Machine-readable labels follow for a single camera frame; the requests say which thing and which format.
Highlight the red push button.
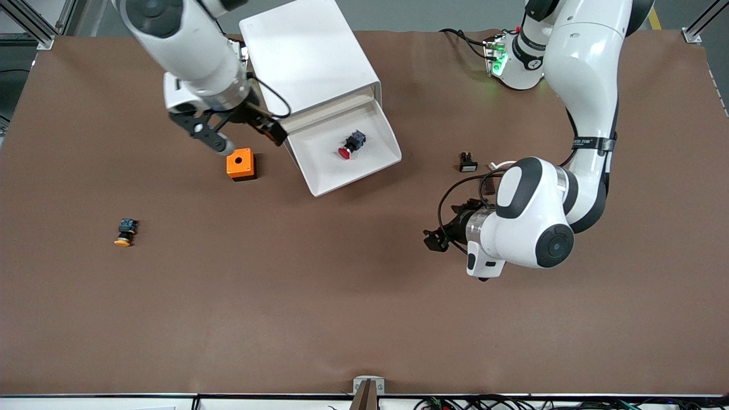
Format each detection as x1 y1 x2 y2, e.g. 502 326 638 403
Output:
338 130 367 160

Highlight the yellow push button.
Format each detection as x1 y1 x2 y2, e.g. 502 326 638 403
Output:
113 218 140 247

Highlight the orange box with hole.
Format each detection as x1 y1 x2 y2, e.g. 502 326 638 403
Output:
226 148 257 182

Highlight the brown table mat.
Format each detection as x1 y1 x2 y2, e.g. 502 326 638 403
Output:
0 28 729 397

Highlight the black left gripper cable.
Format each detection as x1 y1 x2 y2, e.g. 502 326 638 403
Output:
437 165 517 255

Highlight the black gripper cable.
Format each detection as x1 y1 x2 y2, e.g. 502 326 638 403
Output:
245 71 293 120
437 165 517 255

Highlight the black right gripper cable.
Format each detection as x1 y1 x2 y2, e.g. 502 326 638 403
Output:
245 71 293 120

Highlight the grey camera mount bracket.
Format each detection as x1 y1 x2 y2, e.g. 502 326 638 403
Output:
350 375 387 410

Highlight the black arm base cable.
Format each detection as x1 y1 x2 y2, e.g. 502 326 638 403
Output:
439 27 494 61

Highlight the black cable bundle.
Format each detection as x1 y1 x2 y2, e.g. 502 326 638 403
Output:
413 395 729 410

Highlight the aluminium frame post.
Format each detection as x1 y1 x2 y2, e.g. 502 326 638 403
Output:
0 0 78 50
682 0 729 45

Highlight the white table edge rail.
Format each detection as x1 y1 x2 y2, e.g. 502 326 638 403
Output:
0 393 729 410

